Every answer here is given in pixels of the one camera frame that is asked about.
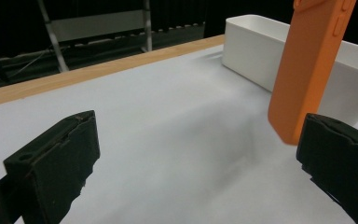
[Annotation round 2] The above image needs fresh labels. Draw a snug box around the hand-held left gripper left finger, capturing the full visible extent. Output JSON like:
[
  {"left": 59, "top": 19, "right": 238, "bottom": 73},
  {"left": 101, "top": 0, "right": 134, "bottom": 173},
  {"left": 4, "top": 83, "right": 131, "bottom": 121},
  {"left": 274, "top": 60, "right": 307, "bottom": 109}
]
[{"left": 3, "top": 109, "right": 102, "bottom": 224}]

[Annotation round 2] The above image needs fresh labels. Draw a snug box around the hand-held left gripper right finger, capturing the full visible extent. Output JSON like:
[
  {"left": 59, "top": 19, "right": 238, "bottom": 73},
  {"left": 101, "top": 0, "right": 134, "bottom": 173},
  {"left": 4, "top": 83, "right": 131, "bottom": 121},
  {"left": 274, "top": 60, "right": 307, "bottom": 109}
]
[{"left": 296, "top": 113, "right": 358, "bottom": 224}]

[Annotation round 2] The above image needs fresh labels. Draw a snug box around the orange phone case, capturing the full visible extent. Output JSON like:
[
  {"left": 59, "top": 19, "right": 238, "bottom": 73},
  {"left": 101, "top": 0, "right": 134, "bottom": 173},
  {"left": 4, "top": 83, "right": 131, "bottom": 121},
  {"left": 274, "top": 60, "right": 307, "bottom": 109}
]
[{"left": 267, "top": 0, "right": 358, "bottom": 147}]

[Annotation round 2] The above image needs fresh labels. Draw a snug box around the white plastic box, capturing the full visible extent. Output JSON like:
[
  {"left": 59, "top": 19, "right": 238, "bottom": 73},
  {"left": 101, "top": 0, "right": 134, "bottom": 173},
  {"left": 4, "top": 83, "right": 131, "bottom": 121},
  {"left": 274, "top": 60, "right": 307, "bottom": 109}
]
[{"left": 222, "top": 13, "right": 358, "bottom": 127}]

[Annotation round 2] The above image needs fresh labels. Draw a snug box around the thin grey cable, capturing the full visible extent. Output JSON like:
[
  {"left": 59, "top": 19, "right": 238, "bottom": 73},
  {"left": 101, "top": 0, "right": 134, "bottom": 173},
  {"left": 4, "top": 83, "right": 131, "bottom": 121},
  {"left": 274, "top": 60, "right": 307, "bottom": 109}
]
[{"left": 8, "top": 49, "right": 53, "bottom": 78}]

